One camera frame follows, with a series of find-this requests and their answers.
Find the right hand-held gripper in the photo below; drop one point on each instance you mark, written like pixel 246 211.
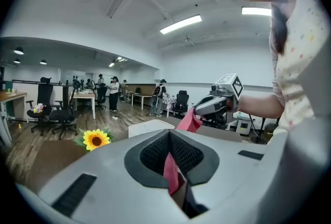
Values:
pixel 234 86

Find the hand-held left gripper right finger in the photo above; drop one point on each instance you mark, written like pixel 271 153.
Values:
pixel 232 166

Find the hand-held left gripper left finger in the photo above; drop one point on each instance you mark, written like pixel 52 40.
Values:
pixel 103 179

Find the pink cloth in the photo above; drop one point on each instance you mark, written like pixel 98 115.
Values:
pixel 190 122

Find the person's right forearm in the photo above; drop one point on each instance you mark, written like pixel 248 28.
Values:
pixel 258 106

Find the person's right hand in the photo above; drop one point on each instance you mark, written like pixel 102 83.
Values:
pixel 232 105

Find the black office chair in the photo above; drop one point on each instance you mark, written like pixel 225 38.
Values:
pixel 62 117
pixel 44 93
pixel 181 101
pixel 101 96

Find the sunflower in white pot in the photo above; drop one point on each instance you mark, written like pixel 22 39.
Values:
pixel 96 140

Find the checkered tablecloth table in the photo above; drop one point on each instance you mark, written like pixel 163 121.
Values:
pixel 169 102

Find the grey box with black screen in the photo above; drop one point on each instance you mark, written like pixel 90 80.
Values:
pixel 244 127

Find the white plastic tray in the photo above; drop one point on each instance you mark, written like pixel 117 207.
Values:
pixel 147 128

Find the brown wooden cabinet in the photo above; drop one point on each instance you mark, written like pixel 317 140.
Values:
pixel 144 88

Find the white leg table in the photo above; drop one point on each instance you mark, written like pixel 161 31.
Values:
pixel 141 95

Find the long ceiling light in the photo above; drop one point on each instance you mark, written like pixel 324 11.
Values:
pixel 181 24
pixel 256 11

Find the wood top white table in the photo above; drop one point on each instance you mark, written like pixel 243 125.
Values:
pixel 85 95

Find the pink and yellow plush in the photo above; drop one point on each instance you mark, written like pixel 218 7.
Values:
pixel 38 108

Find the person's star print shirt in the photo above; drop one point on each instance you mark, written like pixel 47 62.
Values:
pixel 300 62

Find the wooden desk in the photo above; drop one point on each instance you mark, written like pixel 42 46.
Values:
pixel 13 95

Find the black pendant lamp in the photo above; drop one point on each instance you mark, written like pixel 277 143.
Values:
pixel 16 61
pixel 43 62
pixel 18 51

